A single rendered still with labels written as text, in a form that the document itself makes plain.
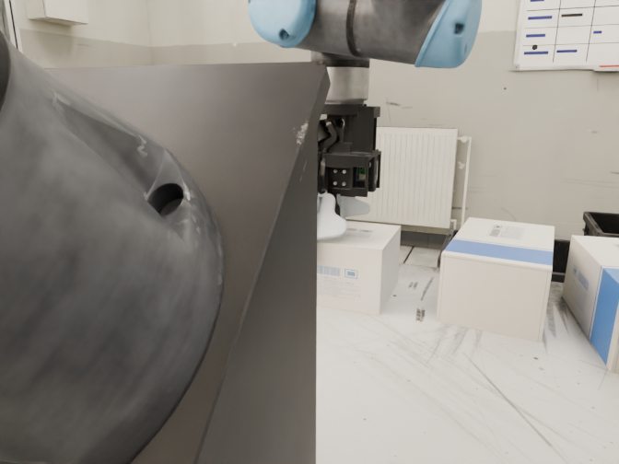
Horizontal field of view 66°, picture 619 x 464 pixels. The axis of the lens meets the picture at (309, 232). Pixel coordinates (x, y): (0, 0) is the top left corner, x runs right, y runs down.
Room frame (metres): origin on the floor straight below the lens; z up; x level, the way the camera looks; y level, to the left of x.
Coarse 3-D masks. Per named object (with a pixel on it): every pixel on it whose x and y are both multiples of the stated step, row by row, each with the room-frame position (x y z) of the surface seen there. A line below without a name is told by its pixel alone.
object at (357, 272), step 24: (336, 240) 0.60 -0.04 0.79; (360, 240) 0.60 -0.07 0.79; (384, 240) 0.60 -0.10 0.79; (336, 264) 0.58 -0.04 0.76; (360, 264) 0.57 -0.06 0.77; (384, 264) 0.58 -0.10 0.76; (336, 288) 0.58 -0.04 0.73; (360, 288) 0.57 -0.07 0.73; (384, 288) 0.58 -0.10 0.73; (360, 312) 0.57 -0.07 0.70
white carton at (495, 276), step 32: (480, 224) 0.68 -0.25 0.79; (512, 224) 0.68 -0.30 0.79; (448, 256) 0.54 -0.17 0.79; (480, 256) 0.53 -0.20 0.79; (512, 256) 0.53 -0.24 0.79; (544, 256) 0.53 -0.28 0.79; (448, 288) 0.54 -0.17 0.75; (480, 288) 0.52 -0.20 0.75; (512, 288) 0.51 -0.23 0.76; (544, 288) 0.49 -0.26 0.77; (448, 320) 0.54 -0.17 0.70; (480, 320) 0.52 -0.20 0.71; (512, 320) 0.51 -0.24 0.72
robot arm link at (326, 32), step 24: (264, 0) 0.51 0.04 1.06; (288, 0) 0.50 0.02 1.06; (312, 0) 0.50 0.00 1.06; (336, 0) 0.50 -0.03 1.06; (264, 24) 0.51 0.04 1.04; (288, 24) 0.50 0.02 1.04; (312, 24) 0.51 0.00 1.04; (336, 24) 0.50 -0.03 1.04; (288, 48) 0.54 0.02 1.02; (312, 48) 0.54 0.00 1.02; (336, 48) 0.52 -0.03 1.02
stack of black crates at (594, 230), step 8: (584, 216) 1.55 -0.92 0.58; (592, 216) 1.56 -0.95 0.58; (600, 216) 1.56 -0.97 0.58; (608, 216) 1.55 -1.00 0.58; (616, 216) 1.54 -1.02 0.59; (592, 224) 1.41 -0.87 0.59; (600, 224) 1.56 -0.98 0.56; (608, 224) 1.55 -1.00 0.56; (616, 224) 1.54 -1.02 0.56; (584, 232) 1.53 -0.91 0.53; (592, 232) 1.39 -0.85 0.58; (600, 232) 1.32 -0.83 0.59; (608, 232) 1.55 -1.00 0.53; (616, 232) 1.54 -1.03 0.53
